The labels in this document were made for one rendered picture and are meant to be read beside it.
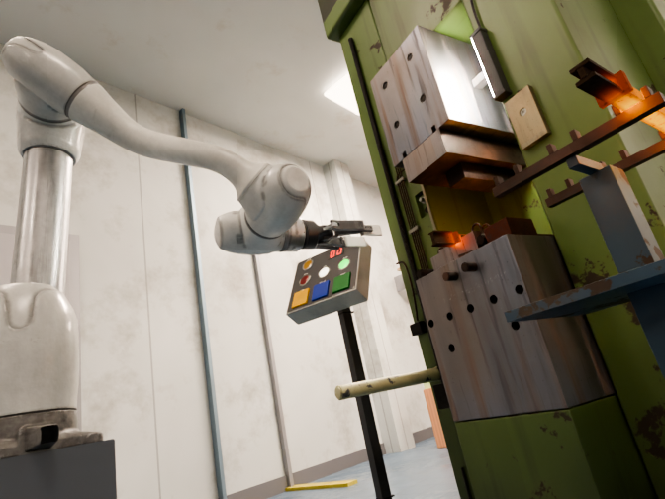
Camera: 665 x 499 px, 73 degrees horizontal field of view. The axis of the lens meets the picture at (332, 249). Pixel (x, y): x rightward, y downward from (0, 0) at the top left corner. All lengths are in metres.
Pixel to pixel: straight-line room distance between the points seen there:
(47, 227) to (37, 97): 0.28
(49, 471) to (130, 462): 2.92
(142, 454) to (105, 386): 0.55
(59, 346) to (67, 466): 0.18
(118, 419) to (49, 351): 2.86
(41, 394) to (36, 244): 0.40
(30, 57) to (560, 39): 1.33
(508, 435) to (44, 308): 1.10
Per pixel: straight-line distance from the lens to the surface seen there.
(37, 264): 1.11
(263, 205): 0.91
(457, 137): 1.62
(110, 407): 3.67
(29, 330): 0.84
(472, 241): 1.43
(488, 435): 1.40
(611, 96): 0.83
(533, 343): 1.25
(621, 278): 0.83
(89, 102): 1.13
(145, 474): 3.76
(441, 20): 1.92
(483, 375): 1.36
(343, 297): 1.67
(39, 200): 1.17
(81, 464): 0.81
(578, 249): 1.40
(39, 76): 1.17
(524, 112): 1.53
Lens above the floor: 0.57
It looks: 19 degrees up
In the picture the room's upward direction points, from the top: 12 degrees counter-clockwise
